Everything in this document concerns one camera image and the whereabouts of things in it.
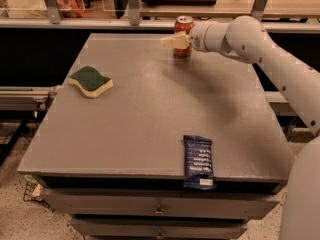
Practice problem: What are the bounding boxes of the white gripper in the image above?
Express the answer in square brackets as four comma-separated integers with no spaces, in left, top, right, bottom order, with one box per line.
[161,21,231,54]

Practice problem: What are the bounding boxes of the red coke can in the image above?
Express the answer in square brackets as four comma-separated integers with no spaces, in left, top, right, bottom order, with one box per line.
[174,16,194,58]

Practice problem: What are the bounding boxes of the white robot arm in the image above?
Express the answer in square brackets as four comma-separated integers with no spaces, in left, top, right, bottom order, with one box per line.
[161,16,320,240]

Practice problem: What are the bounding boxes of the blue rxbar wrapper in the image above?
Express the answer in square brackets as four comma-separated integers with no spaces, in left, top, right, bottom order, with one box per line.
[183,135,215,190]

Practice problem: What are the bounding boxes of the green yellow sponge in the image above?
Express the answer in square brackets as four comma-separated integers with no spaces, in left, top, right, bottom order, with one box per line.
[68,66,113,99]

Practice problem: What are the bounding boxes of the orange snack bag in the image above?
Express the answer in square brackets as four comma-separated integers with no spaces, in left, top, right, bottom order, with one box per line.
[56,0,85,18]

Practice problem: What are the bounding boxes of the upper grey drawer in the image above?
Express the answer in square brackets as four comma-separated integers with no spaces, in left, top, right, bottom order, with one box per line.
[41,188,277,220]

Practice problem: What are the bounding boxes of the grey drawer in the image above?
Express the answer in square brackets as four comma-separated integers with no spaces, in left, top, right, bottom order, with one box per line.
[71,219,247,240]
[41,188,277,220]

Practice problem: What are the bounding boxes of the lower grey drawer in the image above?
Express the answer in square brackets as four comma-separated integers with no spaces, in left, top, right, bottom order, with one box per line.
[71,219,247,240]

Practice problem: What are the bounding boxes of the metal rail left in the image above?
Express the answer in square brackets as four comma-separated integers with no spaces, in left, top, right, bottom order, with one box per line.
[0,86,56,111]

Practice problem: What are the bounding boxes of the wire basket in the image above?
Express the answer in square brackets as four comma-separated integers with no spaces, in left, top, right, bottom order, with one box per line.
[23,181,49,208]

